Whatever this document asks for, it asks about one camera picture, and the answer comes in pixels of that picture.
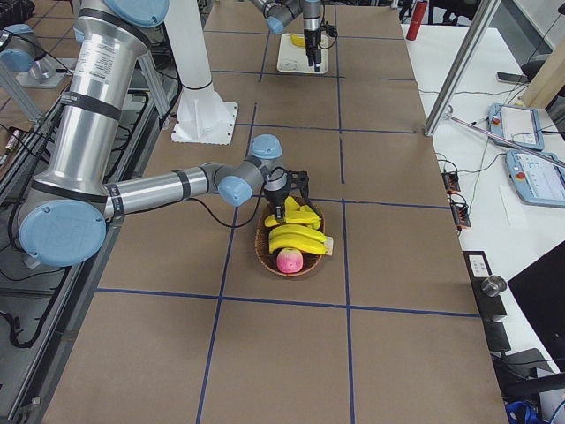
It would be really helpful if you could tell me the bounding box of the teach pendant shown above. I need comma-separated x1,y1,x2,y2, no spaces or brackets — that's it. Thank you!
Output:
505,150,564,208
488,103,545,151

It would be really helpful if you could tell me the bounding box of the pink red apple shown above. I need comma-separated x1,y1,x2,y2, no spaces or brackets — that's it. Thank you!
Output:
276,247,304,274

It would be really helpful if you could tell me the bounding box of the yellow banana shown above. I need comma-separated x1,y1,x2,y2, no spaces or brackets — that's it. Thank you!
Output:
290,34,305,48
283,196,321,230
268,224,328,243
268,234,334,255

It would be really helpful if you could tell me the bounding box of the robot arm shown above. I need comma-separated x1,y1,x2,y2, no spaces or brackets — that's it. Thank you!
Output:
18,1,283,267
251,0,322,72

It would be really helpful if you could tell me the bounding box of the white bear tray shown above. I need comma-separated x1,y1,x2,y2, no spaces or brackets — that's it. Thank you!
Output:
276,33,328,74

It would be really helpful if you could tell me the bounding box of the far teach pendant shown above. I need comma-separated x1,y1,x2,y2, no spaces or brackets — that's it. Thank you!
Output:
488,103,545,151

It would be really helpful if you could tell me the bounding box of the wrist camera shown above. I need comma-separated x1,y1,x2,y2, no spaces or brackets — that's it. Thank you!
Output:
320,22,338,38
287,170,310,204

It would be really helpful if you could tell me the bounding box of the wicker fruit basket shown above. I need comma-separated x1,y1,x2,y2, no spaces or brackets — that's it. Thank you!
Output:
254,195,334,276

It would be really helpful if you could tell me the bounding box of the white camera pedestal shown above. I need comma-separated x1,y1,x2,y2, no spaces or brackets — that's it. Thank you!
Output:
165,0,238,145

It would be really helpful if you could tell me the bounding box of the metal reacher stick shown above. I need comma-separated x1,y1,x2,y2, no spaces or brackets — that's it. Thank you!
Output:
441,112,564,169

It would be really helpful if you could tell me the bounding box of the aluminium frame post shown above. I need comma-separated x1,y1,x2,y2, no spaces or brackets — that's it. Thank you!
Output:
424,0,501,137

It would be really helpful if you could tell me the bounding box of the near teach pendant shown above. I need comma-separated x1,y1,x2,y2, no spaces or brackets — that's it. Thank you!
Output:
505,150,564,208

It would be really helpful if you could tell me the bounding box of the red cylinder bottle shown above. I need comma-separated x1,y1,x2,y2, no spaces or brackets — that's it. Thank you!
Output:
406,0,428,41

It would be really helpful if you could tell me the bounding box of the steel cup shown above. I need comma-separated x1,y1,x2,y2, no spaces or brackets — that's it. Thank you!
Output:
480,275,508,298

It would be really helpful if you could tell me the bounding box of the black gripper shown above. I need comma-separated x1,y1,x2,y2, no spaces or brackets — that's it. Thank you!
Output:
263,169,290,221
304,28,322,72

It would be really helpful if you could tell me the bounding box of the yellow mango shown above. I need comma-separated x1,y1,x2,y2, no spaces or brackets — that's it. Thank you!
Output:
264,214,280,228

